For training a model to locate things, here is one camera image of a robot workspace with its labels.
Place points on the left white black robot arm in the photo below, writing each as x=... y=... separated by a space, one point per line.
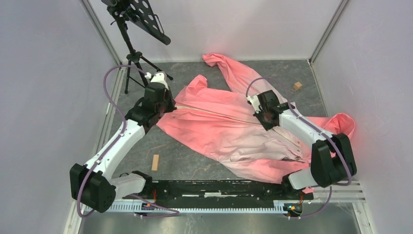
x=92 y=183

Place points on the long wooden block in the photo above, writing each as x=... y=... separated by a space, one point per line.
x=155 y=163

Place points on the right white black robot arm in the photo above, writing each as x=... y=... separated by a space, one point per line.
x=332 y=158

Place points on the pink zip jacket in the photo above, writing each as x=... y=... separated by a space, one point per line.
x=222 y=126

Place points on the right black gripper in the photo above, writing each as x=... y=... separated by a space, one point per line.
x=267 y=126

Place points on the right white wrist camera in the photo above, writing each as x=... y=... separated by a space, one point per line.
x=254 y=101

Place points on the white slotted cable duct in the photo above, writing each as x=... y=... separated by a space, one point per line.
x=138 y=206

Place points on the black perforated music stand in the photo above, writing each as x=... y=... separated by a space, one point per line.
x=140 y=13

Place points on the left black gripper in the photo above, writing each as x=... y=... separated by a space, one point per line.
x=170 y=107

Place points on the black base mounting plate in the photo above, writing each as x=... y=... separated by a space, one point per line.
x=204 y=194

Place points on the small wooden cube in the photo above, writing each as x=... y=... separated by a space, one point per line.
x=297 y=86

